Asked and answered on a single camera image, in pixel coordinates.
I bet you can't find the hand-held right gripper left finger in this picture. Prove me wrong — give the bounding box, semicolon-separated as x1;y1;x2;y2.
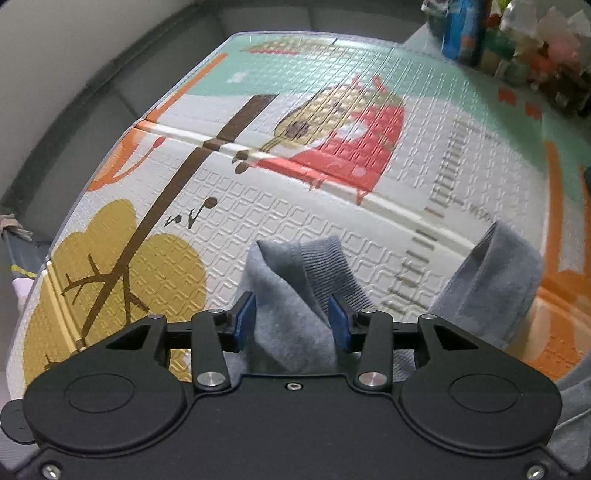
104;292;257;393

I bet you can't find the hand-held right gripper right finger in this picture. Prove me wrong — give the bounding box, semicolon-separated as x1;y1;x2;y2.
328;295;481;393

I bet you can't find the grey sweatshirt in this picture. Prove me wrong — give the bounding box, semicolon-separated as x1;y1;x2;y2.
231;220;591;476

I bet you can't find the printed foam play mat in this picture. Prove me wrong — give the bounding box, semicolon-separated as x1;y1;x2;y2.
9;32;591;402

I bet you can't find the pink cloth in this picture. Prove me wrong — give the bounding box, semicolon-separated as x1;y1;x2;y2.
11;277;34;311

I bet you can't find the taped grey pole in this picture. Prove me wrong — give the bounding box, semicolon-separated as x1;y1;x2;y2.
0;213;51;280

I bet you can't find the blue drink can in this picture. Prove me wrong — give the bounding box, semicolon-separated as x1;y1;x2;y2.
441;0;492;65

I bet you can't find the pile of assorted clutter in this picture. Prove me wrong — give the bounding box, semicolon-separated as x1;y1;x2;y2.
420;0;591;112

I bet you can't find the grey bed rail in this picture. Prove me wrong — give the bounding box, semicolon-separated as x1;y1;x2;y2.
0;9;430;217

